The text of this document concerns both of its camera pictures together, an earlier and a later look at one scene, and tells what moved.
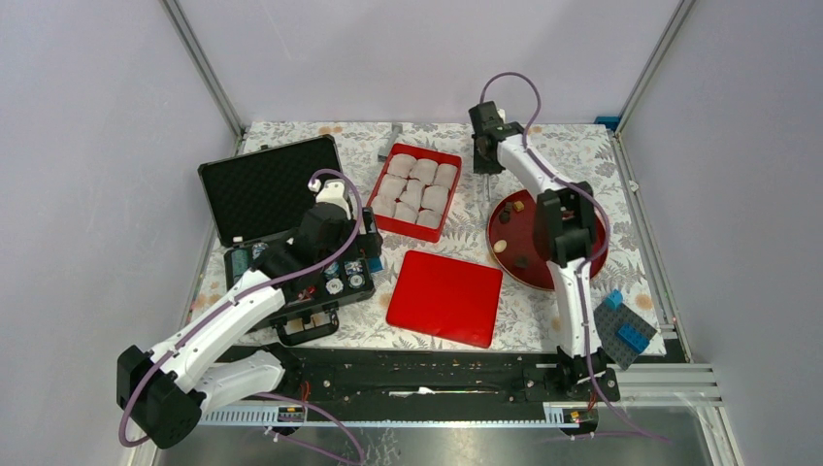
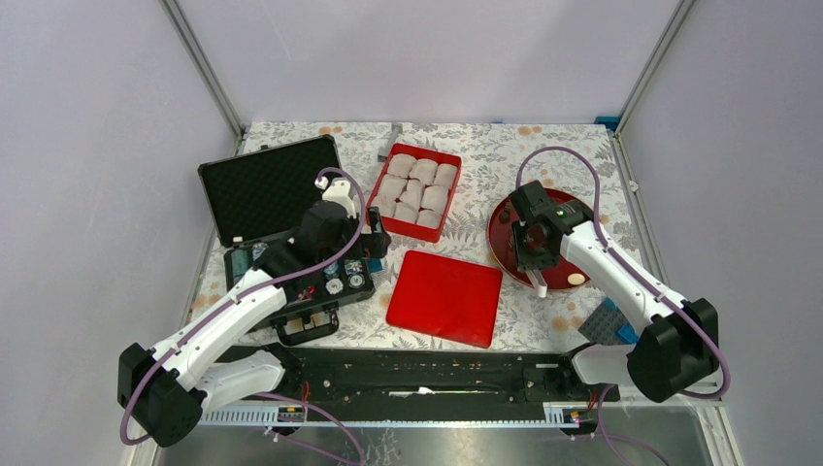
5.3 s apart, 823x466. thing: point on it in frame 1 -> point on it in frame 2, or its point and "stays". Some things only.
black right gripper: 480,167 -> 526,261
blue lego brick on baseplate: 634,338 stays
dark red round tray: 510,242 stays
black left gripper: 368,244 stays
